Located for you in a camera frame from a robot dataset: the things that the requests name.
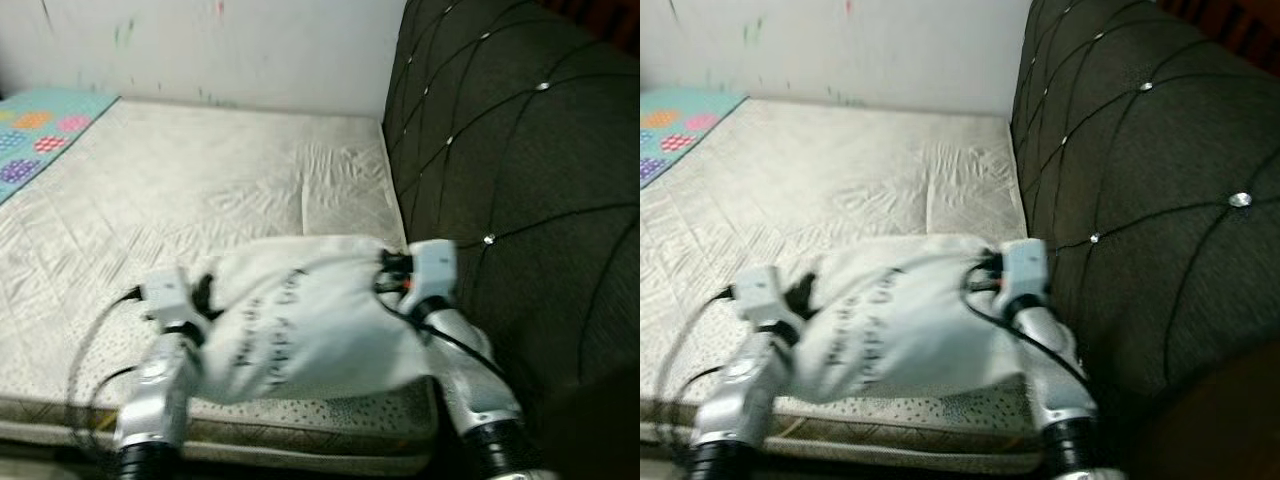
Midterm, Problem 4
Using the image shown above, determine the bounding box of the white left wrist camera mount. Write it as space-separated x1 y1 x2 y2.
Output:
730 265 786 321
140 268 196 326

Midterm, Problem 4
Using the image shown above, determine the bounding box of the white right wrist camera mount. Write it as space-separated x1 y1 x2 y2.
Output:
408 240 459 306
1000 238 1049 301

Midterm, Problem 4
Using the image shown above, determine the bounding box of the teal patchwork dotted blanket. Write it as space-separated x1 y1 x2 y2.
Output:
640 88 749 191
0 88 121 206

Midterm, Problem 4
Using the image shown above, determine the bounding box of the black tufted headboard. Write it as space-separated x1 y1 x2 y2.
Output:
1010 0 1280 421
382 0 641 421

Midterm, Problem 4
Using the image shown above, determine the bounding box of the white printed pillow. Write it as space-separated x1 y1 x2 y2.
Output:
790 235 1051 406
185 235 441 406

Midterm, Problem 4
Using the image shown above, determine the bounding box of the quilted white mattress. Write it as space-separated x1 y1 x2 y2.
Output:
0 98 441 476
640 98 1066 476

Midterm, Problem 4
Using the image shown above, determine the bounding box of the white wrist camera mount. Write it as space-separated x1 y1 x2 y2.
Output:
1000 238 1049 301
730 265 786 321
408 240 459 306
140 268 196 326

